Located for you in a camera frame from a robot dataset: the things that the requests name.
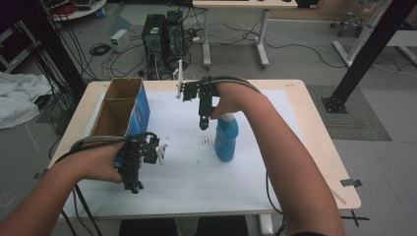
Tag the black metal frame post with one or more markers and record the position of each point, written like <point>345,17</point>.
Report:
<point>370,49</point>
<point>49,42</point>

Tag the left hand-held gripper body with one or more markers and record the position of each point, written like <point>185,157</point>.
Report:
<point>147,152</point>

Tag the round white table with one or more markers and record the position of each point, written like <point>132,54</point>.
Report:
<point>78,11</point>

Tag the person's left hand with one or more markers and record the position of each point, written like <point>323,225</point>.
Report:
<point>95,162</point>

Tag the small white device box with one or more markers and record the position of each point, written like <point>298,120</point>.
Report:
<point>119,40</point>

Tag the black tape cross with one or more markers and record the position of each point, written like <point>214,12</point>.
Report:
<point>354,218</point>

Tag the wheeled stool base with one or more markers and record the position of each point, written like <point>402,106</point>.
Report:
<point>349,23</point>

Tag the white metal stand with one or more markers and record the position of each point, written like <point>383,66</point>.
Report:
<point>357,36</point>

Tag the white table leg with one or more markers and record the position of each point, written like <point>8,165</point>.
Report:
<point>266,224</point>

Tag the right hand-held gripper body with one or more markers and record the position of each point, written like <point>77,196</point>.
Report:
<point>196,90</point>

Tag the thin wooden stick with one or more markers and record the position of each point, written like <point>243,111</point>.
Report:
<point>339,197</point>

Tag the white table mat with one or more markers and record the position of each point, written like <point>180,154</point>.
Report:
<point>190,177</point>

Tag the grey tape piece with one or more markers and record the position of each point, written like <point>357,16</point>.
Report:
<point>350,182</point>

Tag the blue cardboard box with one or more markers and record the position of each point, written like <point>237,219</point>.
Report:
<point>119,108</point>

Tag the white background desk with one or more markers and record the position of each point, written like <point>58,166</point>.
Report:
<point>242,4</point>

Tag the person's right hand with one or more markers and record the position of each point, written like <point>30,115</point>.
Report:
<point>236,96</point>

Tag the blue spray bottle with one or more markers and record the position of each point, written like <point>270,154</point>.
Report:
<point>226,141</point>

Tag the grey floor mat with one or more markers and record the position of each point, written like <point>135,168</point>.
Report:
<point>364,121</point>

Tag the black computer tower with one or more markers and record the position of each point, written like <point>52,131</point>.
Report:
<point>153,39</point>
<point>175,32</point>

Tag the light wooden table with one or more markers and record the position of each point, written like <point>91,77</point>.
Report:
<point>321,157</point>

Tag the white crumpled cloth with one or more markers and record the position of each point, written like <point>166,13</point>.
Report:
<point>18,98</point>

